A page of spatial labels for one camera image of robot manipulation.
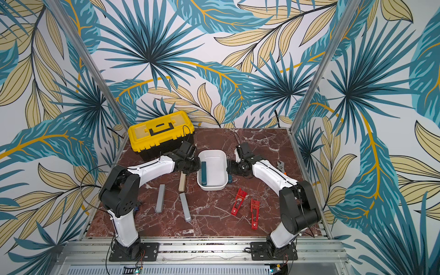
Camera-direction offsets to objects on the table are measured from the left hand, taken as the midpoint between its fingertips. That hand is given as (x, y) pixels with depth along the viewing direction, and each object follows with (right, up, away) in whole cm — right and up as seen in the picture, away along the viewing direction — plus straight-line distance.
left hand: (200, 168), depth 94 cm
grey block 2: (-6, -18, -10) cm, 21 cm away
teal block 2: (+16, -5, -3) cm, 17 cm away
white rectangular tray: (+9, -2, +6) cm, 10 cm away
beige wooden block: (-10, -8, -2) cm, 13 cm away
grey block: (-19, -14, -7) cm, 25 cm away
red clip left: (+21, -15, -5) cm, 26 cm away
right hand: (+17, 0, -3) cm, 17 cm away
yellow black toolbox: (-25, +17, -1) cm, 30 cm away
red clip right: (+28, -18, -8) cm, 34 cm away
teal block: (+2, -4, +1) cm, 4 cm away
